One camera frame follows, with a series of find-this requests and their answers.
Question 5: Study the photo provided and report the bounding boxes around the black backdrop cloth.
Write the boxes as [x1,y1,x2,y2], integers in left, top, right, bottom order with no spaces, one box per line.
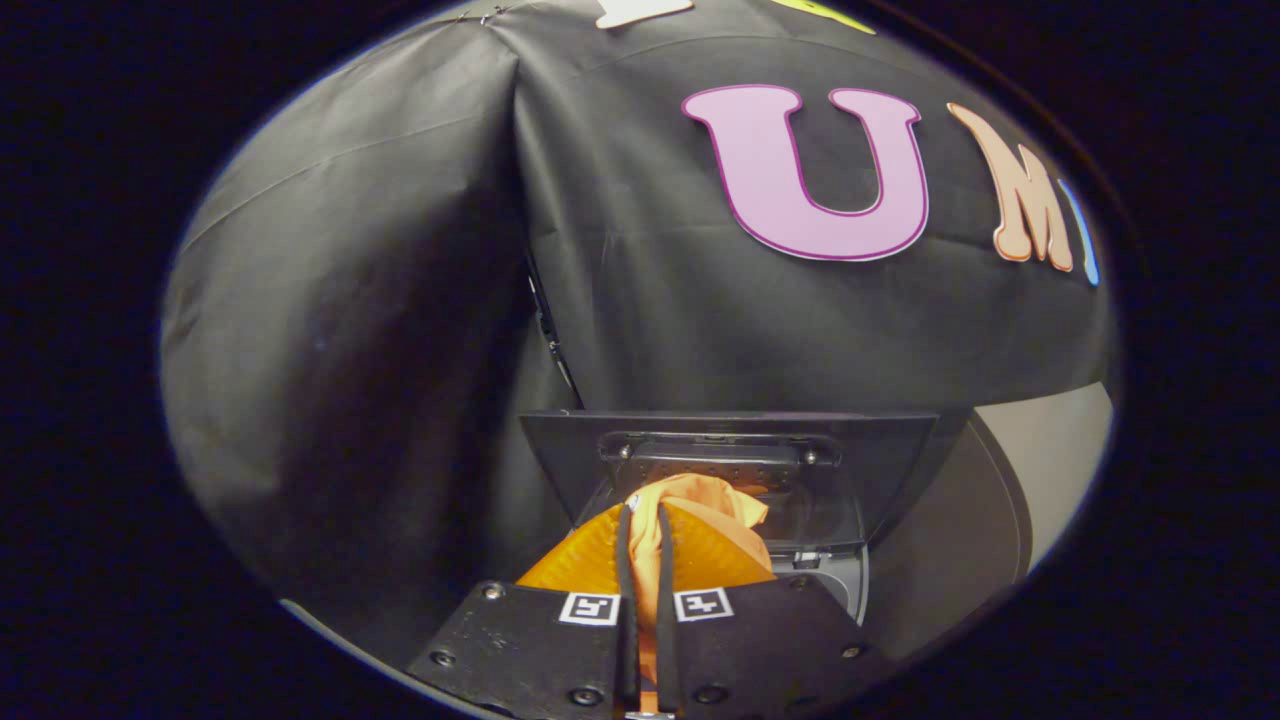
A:
[160,0,1116,651]

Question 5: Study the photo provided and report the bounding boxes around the beige cabinet with dark frame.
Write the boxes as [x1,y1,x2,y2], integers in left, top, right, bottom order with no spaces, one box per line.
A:
[868,382,1114,661]

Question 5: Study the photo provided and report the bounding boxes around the black cable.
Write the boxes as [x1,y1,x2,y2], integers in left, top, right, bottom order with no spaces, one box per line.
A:
[525,255,586,411]

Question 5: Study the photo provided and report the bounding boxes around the orange polo shirt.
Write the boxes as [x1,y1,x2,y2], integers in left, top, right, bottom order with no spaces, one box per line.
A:
[625,473,771,713]

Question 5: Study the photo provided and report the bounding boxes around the grey washing machine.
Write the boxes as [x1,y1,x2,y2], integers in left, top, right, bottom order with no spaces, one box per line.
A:
[768,543,871,626]

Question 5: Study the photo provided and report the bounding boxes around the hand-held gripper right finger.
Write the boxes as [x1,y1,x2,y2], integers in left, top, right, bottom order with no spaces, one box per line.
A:
[655,503,896,713]

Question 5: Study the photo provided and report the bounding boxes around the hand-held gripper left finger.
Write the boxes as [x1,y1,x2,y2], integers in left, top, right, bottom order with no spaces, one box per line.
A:
[405,503,641,716]

